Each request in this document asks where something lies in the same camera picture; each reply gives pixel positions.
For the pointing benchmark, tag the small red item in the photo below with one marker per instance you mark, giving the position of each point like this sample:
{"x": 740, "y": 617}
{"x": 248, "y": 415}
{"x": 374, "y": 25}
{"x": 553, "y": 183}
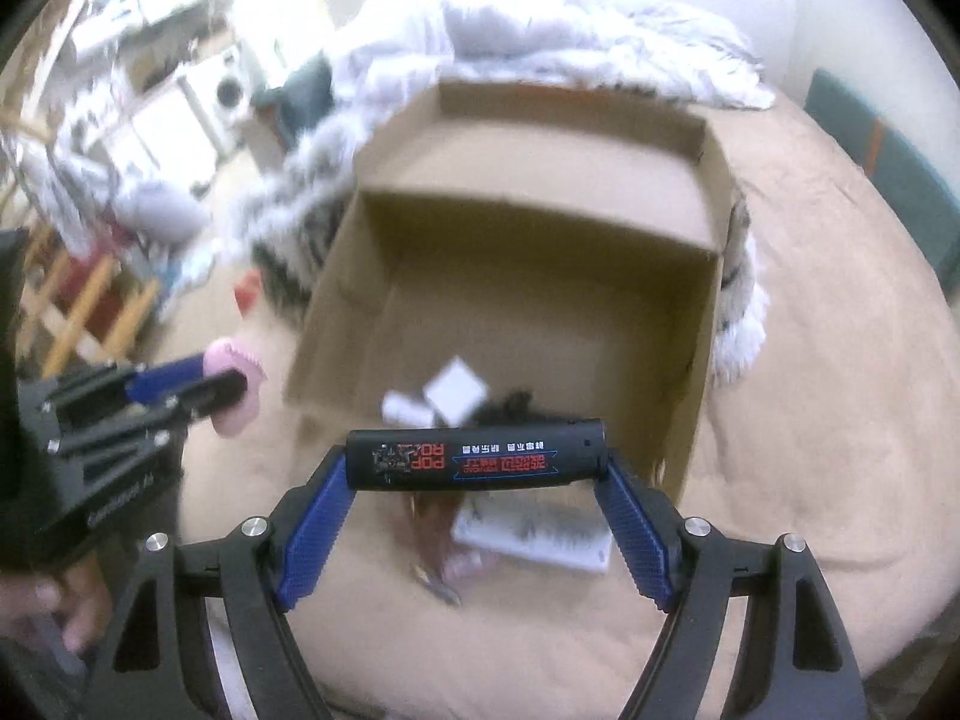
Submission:
{"x": 247, "y": 292}

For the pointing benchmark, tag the wooden railing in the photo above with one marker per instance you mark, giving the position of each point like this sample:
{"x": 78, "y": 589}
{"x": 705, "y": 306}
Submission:
{"x": 97, "y": 292}

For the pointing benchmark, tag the dark teal cloth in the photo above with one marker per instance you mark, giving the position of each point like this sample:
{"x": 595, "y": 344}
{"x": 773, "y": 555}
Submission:
{"x": 300, "y": 97}

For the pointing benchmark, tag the black printed tube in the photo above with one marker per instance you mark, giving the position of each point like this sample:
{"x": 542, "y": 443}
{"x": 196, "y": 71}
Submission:
{"x": 480, "y": 457}

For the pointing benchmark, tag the red bag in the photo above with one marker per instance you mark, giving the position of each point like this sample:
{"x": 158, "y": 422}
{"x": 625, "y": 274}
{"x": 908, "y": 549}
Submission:
{"x": 82, "y": 304}

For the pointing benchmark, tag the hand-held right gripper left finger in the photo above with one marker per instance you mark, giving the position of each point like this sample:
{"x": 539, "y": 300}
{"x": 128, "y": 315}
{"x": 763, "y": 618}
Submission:
{"x": 315, "y": 532}

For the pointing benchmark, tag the brown translucent hair clip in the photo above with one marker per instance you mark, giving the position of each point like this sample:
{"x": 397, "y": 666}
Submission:
{"x": 442, "y": 547}

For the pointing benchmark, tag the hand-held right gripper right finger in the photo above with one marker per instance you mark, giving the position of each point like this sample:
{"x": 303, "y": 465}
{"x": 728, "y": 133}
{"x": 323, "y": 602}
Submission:
{"x": 637, "y": 540}

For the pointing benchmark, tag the white box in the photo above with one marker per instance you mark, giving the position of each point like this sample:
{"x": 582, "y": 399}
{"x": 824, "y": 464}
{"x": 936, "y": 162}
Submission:
{"x": 540, "y": 540}

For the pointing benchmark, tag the tan bed sheet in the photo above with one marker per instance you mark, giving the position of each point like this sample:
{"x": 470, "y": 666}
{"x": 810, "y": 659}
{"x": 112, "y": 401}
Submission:
{"x": 825, "y": 390}

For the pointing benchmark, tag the white charger plug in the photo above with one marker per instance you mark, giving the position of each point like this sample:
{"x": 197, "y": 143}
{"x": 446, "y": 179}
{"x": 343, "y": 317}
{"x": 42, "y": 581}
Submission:
{"x": 456, "y": 388}

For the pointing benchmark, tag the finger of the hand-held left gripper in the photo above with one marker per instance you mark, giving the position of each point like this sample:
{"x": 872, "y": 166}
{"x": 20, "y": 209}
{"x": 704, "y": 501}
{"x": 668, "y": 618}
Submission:
{"x": 217, "y": 390}
{"x": 165, "y": 381}

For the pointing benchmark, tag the person's left hand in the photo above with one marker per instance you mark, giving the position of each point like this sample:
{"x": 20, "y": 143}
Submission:
{"x": 71, "y": 607}

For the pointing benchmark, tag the green headboard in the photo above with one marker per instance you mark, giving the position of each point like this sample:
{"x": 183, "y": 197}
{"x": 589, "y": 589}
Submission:
{"x": 900, "y": 165}

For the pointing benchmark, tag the white blanket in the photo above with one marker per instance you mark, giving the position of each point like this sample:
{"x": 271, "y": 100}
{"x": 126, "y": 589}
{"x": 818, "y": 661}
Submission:
{"x": 540, "y": 22}

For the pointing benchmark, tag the small white cylinder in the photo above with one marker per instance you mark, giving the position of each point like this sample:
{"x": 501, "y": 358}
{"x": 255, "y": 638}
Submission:
{"x": 405, "y": 409}

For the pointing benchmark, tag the cardboard box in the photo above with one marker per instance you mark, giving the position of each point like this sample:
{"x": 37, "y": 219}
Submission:
{"x": 525, "y": 300}

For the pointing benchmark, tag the fuzzy patterned fringed blanket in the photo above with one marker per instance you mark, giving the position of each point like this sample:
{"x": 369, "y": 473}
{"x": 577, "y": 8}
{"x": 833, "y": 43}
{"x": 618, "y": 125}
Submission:
{"x": 300, "y": 187}

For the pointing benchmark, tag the white washing machine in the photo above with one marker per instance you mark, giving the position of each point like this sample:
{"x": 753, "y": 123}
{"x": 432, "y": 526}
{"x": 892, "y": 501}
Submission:
{"x": 225, "y": 90}

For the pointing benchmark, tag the grey plastic bag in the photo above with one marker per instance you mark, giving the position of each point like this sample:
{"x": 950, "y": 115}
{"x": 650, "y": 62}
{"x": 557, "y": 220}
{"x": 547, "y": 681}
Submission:
{"x": 161, "y": 214}

